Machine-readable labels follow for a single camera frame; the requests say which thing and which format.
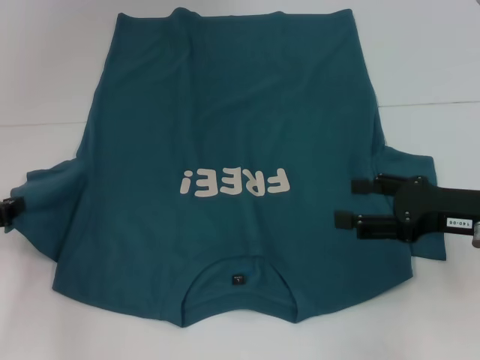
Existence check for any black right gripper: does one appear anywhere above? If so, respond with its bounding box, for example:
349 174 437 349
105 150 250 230
334 172 480 245

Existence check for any teal FREE print t-shirt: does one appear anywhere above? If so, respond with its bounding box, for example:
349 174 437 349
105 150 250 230
10 7 449 328

